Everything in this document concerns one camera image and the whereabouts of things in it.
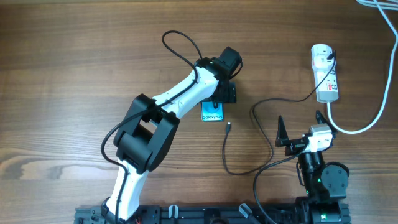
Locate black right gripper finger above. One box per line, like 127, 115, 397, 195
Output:
275, 116, 289, 147
315, 110, 338, 139

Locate teal screen Galaxy smartphone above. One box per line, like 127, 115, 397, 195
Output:
201, 101, 224, 122

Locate black USB charging cable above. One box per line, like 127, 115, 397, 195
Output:
221, 50, 337, 176

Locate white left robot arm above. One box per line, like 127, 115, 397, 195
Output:
102, 47, 243, 223

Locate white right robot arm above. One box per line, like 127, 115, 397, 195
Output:
275, 111, 351, 223

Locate white USB charger plug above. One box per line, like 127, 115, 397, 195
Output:
312, 54, 334, 72

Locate white power strip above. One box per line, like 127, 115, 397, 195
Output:
311, 44, 339, 103

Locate black left camera cable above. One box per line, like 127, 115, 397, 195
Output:
100, 30, 204, 224

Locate black camera cable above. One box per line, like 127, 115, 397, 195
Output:
252, 146, 308, 224
100, 30, 204, 224

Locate black right camera cable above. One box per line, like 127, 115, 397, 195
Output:
252, 146, 308, 224

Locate white power strip cord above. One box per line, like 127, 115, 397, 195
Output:
326, 0, 398, 135

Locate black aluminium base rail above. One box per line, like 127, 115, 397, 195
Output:
73, 203, 351, 224

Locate white cables at corner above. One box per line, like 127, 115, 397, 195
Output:
356, 0, 398, 12

